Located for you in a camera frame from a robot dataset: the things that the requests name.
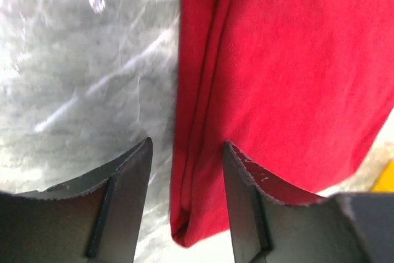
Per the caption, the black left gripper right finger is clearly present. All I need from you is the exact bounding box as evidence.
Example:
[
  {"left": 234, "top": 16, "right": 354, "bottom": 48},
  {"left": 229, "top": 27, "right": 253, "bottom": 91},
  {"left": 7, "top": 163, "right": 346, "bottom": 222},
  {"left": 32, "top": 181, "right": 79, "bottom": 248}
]
[{"left": 223, "top": 142, "right": 393, "bottom": 263}]

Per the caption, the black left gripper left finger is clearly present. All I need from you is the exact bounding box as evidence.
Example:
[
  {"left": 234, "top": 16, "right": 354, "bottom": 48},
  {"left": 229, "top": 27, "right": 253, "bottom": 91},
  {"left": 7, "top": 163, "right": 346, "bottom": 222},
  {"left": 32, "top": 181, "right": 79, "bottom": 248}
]
[{"left": 1, "top": 138, "right": 153, "bottom": 262}]

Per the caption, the red t shirt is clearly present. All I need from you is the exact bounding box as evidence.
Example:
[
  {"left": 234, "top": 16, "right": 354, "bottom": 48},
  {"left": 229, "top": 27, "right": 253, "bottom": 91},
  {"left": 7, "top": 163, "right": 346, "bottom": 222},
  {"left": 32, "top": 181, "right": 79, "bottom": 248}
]
[{"left": 170, "top": 0, "right": 393, "bottom": 247}]

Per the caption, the yellow plastic bin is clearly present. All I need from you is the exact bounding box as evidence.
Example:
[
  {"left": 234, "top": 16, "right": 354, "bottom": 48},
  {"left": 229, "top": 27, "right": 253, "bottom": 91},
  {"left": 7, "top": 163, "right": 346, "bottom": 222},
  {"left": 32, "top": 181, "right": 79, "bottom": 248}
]
[{"left": 371, "top": 160, "right": 394, "bottom": 193}]

